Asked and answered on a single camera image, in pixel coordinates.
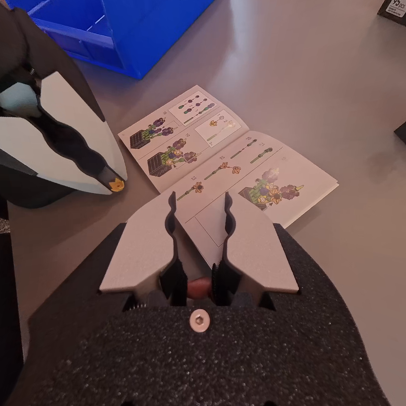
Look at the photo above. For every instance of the black lego set box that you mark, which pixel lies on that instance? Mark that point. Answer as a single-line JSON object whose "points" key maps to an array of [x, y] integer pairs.
{"points": [[394, 9]]}

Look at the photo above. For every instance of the blue plastic bin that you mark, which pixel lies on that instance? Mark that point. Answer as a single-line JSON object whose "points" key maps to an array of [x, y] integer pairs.
{"points": [[146, 32]]}

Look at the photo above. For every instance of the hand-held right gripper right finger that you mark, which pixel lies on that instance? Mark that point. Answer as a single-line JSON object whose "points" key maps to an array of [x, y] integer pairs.
{"points": [[257, 254]]}

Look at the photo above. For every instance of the small black object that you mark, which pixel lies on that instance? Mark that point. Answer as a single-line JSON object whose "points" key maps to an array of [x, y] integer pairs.
{"points": [[401, 132]]}

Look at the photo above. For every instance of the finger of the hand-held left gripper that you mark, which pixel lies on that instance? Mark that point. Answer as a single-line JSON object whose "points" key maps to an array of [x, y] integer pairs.
{"points": [[32, 146], [82, 114]]}

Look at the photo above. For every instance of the yellow lego flower piece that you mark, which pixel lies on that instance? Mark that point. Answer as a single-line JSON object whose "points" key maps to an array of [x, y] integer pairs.
{"points": [[116, 184]]}

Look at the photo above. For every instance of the lego instruction booklet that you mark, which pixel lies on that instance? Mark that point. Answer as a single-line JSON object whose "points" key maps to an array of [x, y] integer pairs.
{"points": [[254, 165]]}

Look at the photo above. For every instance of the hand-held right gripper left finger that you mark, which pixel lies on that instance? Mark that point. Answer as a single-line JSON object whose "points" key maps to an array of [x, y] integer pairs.
{"points": [[139, 254]]}

